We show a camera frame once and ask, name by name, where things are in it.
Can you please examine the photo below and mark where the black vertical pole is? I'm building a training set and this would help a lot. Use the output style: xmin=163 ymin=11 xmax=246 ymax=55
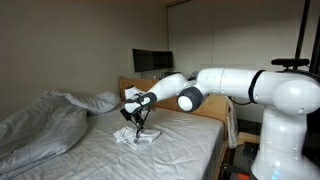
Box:
xmin=294 ymin=0 xmax=312 ymax=72

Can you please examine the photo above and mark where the small wooden table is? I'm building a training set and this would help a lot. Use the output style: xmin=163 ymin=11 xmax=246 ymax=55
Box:
xmin=237 ymin=131 xmax=262 ymax=146

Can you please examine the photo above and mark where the black monitor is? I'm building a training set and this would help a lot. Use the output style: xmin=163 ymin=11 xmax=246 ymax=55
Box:
xmin=132 ymin=48 xmax=175 ymax=74

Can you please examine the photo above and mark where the white pillow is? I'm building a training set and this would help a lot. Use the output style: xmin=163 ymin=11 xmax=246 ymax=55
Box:
xmin=49 ymin=89 xmax=122 ymax=116

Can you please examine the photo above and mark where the grey duvet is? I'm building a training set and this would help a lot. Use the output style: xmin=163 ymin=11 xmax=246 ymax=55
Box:
xmin=0 ymin=89 xmax=89 ymax=180

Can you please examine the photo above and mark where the wooden headboard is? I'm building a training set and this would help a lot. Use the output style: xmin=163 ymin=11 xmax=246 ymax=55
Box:
xmin=117 ymin=75 xmax=232 ymax=123

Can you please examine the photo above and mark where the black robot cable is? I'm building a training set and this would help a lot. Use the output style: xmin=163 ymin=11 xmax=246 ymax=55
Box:
xmin=132 ymin=69 xmax=267 ymax=131

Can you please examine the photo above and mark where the white cloth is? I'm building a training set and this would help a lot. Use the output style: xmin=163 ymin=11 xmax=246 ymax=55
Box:
xmin=112 ymin=125 xmax=162 ymax=151

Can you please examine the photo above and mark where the wooden bed side rail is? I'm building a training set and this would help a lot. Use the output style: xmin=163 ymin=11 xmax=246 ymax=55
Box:
xmin=213 ymin=141 xmax=232 ymax=180

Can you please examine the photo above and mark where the white sheeted mattress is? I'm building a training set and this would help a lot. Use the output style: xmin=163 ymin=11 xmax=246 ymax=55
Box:
xmin=13 ymin=100 xmax=226 ymax=180

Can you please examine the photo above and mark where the white plastic bag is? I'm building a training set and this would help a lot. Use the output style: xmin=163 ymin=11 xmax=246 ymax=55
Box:
xmin=225 ymin=95 xmax=240 ymax=150

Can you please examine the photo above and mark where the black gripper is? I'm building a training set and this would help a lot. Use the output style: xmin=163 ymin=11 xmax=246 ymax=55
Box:
xmin=119 ymin=105 xmax=148 ymax=140

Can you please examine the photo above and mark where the black stereo camera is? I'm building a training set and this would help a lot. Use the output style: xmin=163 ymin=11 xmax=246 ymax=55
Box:
xmin=270 ymin=57 xmax=311 ymax=72

